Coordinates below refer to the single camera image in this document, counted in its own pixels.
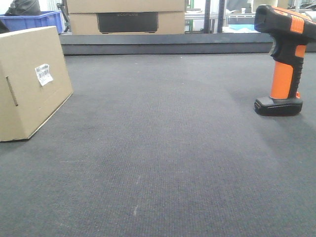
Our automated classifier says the light blue tray background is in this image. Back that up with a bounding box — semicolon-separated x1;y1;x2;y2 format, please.
228;24;256;33

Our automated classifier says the white barcode label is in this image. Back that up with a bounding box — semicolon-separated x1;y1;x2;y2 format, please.
35;64;53;86

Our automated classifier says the orange black barcode scanner gun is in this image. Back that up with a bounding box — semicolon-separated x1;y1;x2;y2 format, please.
254;4;316;116

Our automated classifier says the brown cardboard package box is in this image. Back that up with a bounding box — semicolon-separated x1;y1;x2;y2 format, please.
0;26;74;142

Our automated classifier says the large cardboard box with print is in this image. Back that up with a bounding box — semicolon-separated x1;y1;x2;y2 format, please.
67;0;185;35

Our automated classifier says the black garment at left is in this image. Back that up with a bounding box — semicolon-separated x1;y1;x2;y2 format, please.
0;21;10;34

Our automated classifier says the blue plastic crate background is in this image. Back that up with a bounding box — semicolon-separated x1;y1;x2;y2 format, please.
0;10;64;34

